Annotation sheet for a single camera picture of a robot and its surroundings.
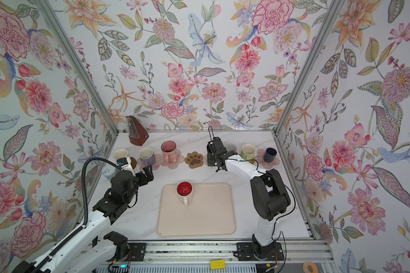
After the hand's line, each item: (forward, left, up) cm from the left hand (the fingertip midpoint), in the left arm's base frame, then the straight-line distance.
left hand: (147, 168), depth 80 cm
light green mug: (+17, -53, -10) cm, 57 cm away
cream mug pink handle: (+17, +22, -10) cm, 29 cm away
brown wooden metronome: (+33, +15, -11) cm, 38 cm away
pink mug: (+16, -7, -8) cm, 19 cm away
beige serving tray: (-13, -30, -20) cm, 38 cm away
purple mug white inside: (+19, +8, -15) cm, 26 cm away
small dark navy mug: (+16, -66, -12) cm, 69 cm away
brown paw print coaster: (+18, -21, -19) cm, 34 cm away
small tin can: (+7, +25, -12) cm, 29 cm away
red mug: (-3, -16, -16) cm, 23 cm away
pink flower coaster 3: (+18, -62, -18) cm, 67 cm away
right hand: (+13, -32, -9) cm, 36 cm away
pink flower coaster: (+15, +2, -18) cm, 24 cm away
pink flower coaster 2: (+19, -12, -18) cm, 29 cm away
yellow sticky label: (-37, -32, -15) cm, 51 cm away
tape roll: (-38, -70, -18) cm, 81 cm away
